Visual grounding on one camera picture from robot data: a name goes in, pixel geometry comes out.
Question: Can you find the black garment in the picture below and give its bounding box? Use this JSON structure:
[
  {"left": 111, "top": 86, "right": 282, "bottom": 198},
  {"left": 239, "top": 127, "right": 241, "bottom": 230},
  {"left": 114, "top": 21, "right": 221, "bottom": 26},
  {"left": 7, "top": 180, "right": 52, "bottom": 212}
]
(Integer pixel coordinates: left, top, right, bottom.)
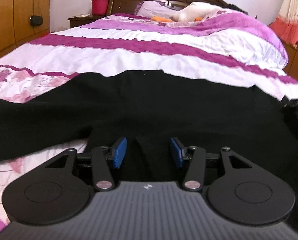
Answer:
[{"left": 0, "top": 70, "right": 298, "bottom": 212}]

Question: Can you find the wooden side cabinet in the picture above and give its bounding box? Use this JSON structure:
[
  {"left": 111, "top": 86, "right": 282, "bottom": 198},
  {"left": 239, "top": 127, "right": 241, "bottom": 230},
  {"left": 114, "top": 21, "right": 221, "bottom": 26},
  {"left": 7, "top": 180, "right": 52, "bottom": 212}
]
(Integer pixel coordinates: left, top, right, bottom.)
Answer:
[{"left": 282, "top": 41, "right": 298, "bottom": 80}]

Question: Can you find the purple white floral bedspread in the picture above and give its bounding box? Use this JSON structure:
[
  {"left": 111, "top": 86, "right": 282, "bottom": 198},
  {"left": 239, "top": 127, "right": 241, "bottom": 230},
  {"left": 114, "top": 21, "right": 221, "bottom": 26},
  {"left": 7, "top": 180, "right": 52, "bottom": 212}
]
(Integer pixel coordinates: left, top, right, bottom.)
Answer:
[{"left": 0, "top": 9, "right": 298, "bottom": 239}]

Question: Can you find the white plush toy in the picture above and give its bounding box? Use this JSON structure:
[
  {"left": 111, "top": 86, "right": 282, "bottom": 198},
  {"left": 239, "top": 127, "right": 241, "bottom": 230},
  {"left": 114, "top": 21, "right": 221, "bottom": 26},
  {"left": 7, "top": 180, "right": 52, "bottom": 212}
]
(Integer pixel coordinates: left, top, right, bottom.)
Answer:
[{"left": 170, "top": 2, "right": 223, "bottom": 22}]

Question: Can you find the orange plush piece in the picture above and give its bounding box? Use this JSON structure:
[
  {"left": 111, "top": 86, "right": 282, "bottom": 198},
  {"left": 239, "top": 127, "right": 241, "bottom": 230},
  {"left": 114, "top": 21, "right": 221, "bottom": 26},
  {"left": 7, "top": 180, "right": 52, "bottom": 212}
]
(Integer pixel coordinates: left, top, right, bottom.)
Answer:
[{"left": 151, "top": 16, "right": 173, "bottom": 23}]

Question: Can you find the lilac pillow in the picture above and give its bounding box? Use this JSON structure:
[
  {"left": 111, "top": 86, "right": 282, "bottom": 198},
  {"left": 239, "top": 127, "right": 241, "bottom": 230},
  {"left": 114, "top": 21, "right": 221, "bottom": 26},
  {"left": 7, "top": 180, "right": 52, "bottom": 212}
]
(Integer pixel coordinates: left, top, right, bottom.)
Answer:
[{"left": 134, "top": 1, "right": 177, "bottom": 18}]

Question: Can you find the dark wooden nightstand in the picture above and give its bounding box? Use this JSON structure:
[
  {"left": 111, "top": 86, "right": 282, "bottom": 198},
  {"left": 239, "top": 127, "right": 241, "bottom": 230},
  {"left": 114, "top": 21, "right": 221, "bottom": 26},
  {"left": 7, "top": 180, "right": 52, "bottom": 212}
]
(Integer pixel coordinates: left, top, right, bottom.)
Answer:
[{"left": 68, "top": 16, "right": 105, "bottom": 28}]

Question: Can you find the small black hanging bag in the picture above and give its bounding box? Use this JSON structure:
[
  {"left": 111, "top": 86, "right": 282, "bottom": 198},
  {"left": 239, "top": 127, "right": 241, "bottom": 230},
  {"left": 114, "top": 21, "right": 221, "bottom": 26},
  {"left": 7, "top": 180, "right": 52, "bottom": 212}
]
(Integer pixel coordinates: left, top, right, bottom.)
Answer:
[{"left": 30, "top": 15, "right": 43, "bottom": 27}]

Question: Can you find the red bucket with green rim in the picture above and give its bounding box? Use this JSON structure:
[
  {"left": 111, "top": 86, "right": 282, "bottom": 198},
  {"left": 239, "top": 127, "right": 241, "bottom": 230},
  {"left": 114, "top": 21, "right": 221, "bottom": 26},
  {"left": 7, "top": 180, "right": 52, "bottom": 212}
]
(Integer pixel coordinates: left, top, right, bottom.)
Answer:
[{"left": 91, "top": 0, "right": 109, "bottom": 16}]

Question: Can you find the wooden wardrobe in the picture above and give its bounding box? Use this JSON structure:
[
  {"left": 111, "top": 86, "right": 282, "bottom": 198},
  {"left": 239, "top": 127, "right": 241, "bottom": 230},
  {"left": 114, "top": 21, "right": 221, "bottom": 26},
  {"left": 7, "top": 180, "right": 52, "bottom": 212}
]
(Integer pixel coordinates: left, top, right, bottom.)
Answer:
[{"left": 0, "top": 0, "right": 50, "bottom": 58}]

